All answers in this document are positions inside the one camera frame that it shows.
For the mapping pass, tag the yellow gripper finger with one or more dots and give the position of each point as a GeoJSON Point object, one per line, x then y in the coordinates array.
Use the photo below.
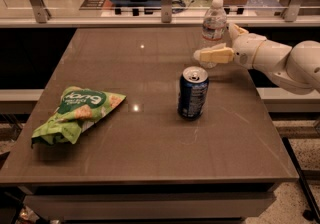
{"type": "Point", "coordinates": [218, 54]}
{"type": "Point", "coordinates": [240, 30]}

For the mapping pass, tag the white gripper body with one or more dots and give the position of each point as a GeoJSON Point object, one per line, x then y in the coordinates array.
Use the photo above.
{"type": "Point", "coordinates": [246, 50]}

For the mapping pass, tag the clear plastic water bottle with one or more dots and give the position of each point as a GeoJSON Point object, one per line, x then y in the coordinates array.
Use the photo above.
{"type": "Point", "coordinates": [213, 27]}

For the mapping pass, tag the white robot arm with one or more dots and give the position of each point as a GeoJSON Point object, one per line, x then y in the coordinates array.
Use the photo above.
{"type": "Point", "coordinates": [295, 69]}

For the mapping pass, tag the blue soda can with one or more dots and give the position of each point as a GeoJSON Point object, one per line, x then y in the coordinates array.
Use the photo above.
{"type": "Point", "coordinates": [193, 85]}

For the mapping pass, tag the green snack bag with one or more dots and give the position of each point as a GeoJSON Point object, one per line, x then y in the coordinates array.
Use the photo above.
{"type": "Point", "coordinates": [79, 109]}

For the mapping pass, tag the grey table drawer front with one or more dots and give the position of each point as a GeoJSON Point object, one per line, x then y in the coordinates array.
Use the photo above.
{"type": "Point", "coordinates": [150, 206]}

